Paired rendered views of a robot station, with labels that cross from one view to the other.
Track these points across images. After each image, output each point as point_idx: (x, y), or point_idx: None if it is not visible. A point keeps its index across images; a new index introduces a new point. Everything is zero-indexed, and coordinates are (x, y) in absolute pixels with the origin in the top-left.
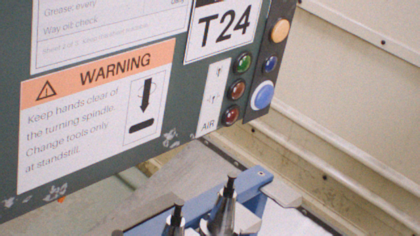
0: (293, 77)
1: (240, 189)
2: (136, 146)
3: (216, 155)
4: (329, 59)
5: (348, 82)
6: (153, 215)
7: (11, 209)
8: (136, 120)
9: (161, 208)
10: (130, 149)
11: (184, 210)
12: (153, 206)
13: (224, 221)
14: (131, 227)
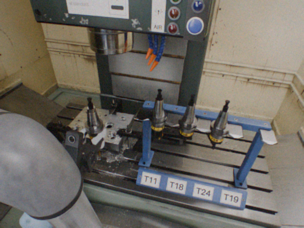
0: None
1: (247, 122)
2: (117, 18)
3: (300, 143)
4: None
5: None
6: (244, 139)
7: (68, 19)
8: (114, 3)
9: (250, 139)
10: (114, 18)
11: (213, 114)
12: (248, 137)
13: (218, 121)
14: (232, 137)
